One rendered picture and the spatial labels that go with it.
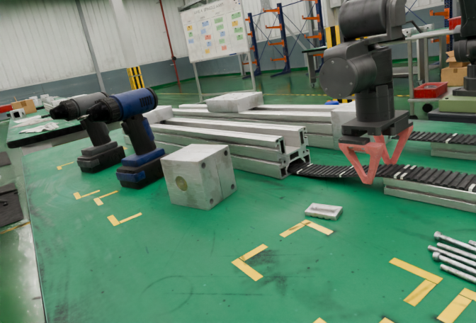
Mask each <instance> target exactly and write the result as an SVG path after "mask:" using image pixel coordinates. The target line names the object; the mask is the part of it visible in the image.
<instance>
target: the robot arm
mask: <svg viewBox="0 0 476 323"><path fill-rule="evenodd" d="M458 1H459V6H460V15H461V24H460V25H457V26H456V27H455V29H454V31H453V38H454V57H455V60H456V62H470V63H471V64H469V65H467V76H464V77H463V86H462V87H460V88H457V89H453V96H472V97H476V0H458ZM406 2H407V0H344V2H343V4H342V5H341V6H340V9H339V15H338V23H339V37H340V44H337V45H336V46H334V47H330V48H329V49H326V50H325V51H324V55H323V58H324V64H323V65H322V67H321V69H320V71H319V82H320V86H321V87H322V90H323V91H324V92H325V94H326V95H328V96H330V97H331V98H335V99H341V98H346V97H347V96H350V95H353V94H354V96H355V104H356V118H354V119H352V120H350V121H348V122H346V123H344V124H342V125H341V131H342V133H344V136H342V137H340V138H339V139H338V142H339V148H340V149H341V151H342V152H343V153H344V154H345V156H346V157H347V159H348V160H349V161H350V162H351V164H352V165H353V167H354V169H355V170H356V172H357V174H358V175H359V177H360V178H361V180H362V182H363V183H365V184H370V185H371V184H372V183H373V180H374V178H375V174H376V171H377V169H378V165H379V162H380V158H381V157H382V159H383V161H384V163H385V164H387V165H388V164H392V165H395V164H396V163H397V160H398V159H399V157H400V154H401V152H402V150H403V148H404V146H405V144H406V142H407V140H408V138H409V136H410V134H411V132H412V130H413V128H414V126H413V121H411V120H408V119H409V111H408V110H395V102H394V89H393V75H392V49H391V48H389V47H388V46H385V47H380V46H379V45H378V44H377V43H378V42H382V41H387V40H394V39H398V38H402V25H405V24H406V17H405V4H406ZM386 33H387V35H381V34H386ZM373 35H381V36H377V37H371V38H364V37H368V36H373ZM356 38H364V39H359V40H356ZM366 133H368V135H373V137H374V139H375V142H370V138H369V137H360V136H362V135H364V134H366ZM383 135H388V136H394V135H399V140H398V142H397V145H396V147H395V150H394V153H393V155H392V158H390V157H389V154H388V152H387V148H386V145H385V140H384V136H383ZM354 151H359V152H365V153H366V154H369V155H370V163H369V169H368V174H367V175H366V174H365V172H364V170H363V167H362V166H361V163H360V162H359V160H358V157H357V156H356V153H355V152H354Z"/></svg>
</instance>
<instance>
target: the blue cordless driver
mask: <svg viewBox="0 0 476 323"><path fill-rule="evenodd" d="M157 105H158V97H157V94H156V93H155V92H154V90H153V89H151V88H149V87H147V88H141V89H135V90H132V91H127V92H124V93H118V94H115V95H112V96H109V97H106V98H101V99H99V100H98V101H97V104H96V105H94V106H92V107H90V108H89V109H87V110H86V115H83V116H81V117H78V118H76V119H77V120H78V121H79V120H83V119H86V118H88V120H89V121H90V122H104V123H105V124H110V123H114V122H117V121H121V120H122V121H123V123H121V126H122V128H123V131H124V133H125V134H126V135H128V136H129V138H130V141H131V143H132V146H133V148H134V151H135V154H132V155H130V156H128V157H125V158H123V159H121V162H122V166H121V167H118V168H117V170H116V171H117V172H116V173H115V174H116V176H117V179H118V180H119V181H120V185H121V186H122V187H127V188H136V189H141V188H143V187H145V186H146V185H148V184H150V183H152V182H154V181H156V180H157V179H160V178H161V177H163V176H164V172H163V169H162V164H161V162H160V159H161V158H163V157H165V156H167V155H169V154H166V153H165V151H164V149H163V148H157V146H156V145H155V142H154V138H155V137H154V134H153V132H152V129H151V127H150V125H149V122H148V119H147V118H146V117H143V115H142V114H143V113H148V112H150V111H152V110H154V109H156V107H157Z"/></svg>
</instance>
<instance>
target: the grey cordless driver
mask: <svg viewBox="0 0 476 323"><path fill-rule="evenodd" d="M106 97H109V95H108V94H107V93H106V92H104V91H103V92H97V93H92V94H88V95H85V96H79V97H76V98H71V99H69V100H66V101H61V102H60V103H59V105H58V106H56V107H54V108H52V109H50V114H47V115H42V116H41V118H47V117H51V118H52V119H53V120H66V121H70V120H75V119H77V118H78V117H81V116H83V115H86V110H87V109H89V108H90V107H92V106H94V105H96V104H97V101H98V100H99V99H101V98H106ZM80 123H81V126H82V127H83V129H84V130H86V131H87V133H88V135H89V137H90V140H91V142H92V144H93V145H92V146H90V147H87V148H84V149H82V150H81V153H82V155H81V156H79V157H77V161H76V162H77V164H78V166H80V169H81V171H82V172H86V173H93V174H94V173H97V172H99V171H102V170H104V169H107V168H108V167H110V166H113V165H115V164H118V163H120V162H121V159H123V158H125V157H126V156H125V152H124V149H123V146H122V145H118V143H117V141H111V138H110V136H109V133H110V132H109V130H108V128H107V125H106V124H105V123H104V122H90V121H89V120H88V118H86V119H83V120H80Z"/></svg>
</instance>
